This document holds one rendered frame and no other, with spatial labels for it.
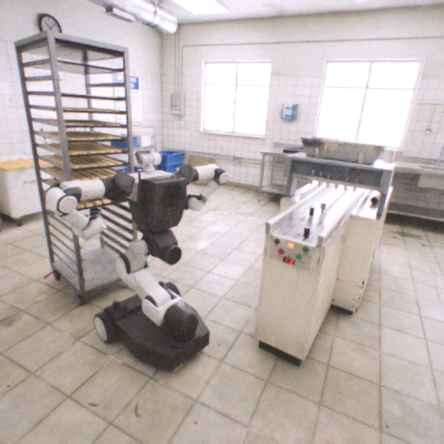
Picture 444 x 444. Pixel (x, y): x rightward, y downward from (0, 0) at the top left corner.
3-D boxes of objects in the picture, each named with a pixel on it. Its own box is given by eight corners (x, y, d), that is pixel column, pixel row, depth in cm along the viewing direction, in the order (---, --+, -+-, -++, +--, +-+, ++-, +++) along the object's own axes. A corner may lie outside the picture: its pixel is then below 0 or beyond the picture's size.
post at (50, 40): (85, 294, 219) (53, 31, 162) (81, 296, 217) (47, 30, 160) (84, 292, 221) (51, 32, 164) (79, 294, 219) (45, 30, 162)
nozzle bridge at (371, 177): (294, 191, 259) (299, 151, 248) (385, 208, 225) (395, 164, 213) (279, 199, 232) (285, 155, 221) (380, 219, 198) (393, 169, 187)
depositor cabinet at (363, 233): (311, 242, 365) (322, 175, 336) (374, 260, 331) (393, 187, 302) (269, 290, 261) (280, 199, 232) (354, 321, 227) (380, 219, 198)
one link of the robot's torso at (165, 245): (183, 262, 173) (183, 233, 167) (165, 269, 164) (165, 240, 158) (155, 246, 190) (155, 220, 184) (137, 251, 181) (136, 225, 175)
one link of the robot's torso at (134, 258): (143, 270, 213) (173, 247, 181) (120, 278, 201) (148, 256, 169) (135, 250, 215) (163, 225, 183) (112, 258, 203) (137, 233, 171)
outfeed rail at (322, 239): (369, 182, 313) (370, 176, 311) (372, 183, 312) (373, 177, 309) (315, 247, 150) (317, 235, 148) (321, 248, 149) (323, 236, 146)
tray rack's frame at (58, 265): (141, 281, 255) (130, 48, 195) (80, 307, 219) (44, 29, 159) (106, 255, 295) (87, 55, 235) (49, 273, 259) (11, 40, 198)
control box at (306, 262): (270, 255, 170) (273, 233, 165) (312, 268, 158) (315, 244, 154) (268, 257, 167) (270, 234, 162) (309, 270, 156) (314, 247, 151)
